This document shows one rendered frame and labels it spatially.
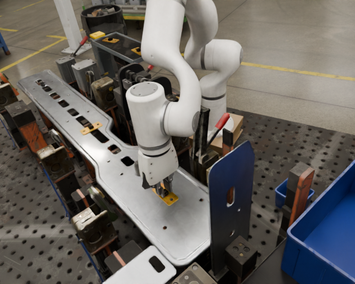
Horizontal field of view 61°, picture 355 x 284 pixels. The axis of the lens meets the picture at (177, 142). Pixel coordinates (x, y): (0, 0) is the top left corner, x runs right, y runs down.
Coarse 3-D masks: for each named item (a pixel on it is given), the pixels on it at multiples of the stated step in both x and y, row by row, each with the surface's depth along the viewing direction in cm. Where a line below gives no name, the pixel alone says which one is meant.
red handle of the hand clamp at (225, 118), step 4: (224, 116) 88; (228, 116) 88; (220, 120) 88; (224, 120) 88; (216, 124) 89; (220, 124) 88; (224, 124) 89; (216, 128) 88; (220, 128) 88; (212, 132) 89; (216, 132) 88; (208, 136) 89; (212, 136) 88; (208, 140) 88; (212, 140) 89; (208, 144) 88; (196, 152) 89
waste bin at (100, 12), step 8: (88, 8) 362; (96, 8) 367; (104, 8) 369; (112, 8) 351; (120, 8) 355; (88, 16) 349; (96, 16) 330; (104, 16) 331; (112, 16) 335; (120, 16) 346; (88, 24) 339; (96, 24) 336; (104, 24) 337; (112, 24) 341; (120, 24) 349; (88, 32) 343; (104, 32) 342; (112, 32) 347; (120, 32) 356; (88, 40) 362; (112, 56) 365
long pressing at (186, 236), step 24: (48, 72) 161; (48, 96) 140; (72, 96) 137; (72, 120) 122; (96, 120) 120; (72, 144) 111; (96, 144) 108; (120, 144) 106; (96, 168) 99; (120, 168) 97; (120, 192) 89; (144, 192) 88; (192, 192) 86; (144, 216) 81; (168, 216) 80; (192, 216) 80; (168, 240) 75; (192, 240) 74
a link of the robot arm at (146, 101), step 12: (144, 84) 66; (156, 84) 66; (132, 96) 63; (144, 96) 62; (156, 96) 63; (132, 108) 64; (144, 108) 63; (156, 108) 64; (132, 120) 67; (144, 120) 65; (156, 120) 65; (144, 132) 67; (156, 132) 67; (144, 144) 70; (156, 144) 69
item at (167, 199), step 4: (164, 188) 88; (168, 192) 87; (172, 192) 86; (160, 196) 86; (168, 196) 86; (172, 196) 85; (176, 196) 85; (164, 200) 85; (168, 200) 84; (176, 200) 84; (168, 204) 83
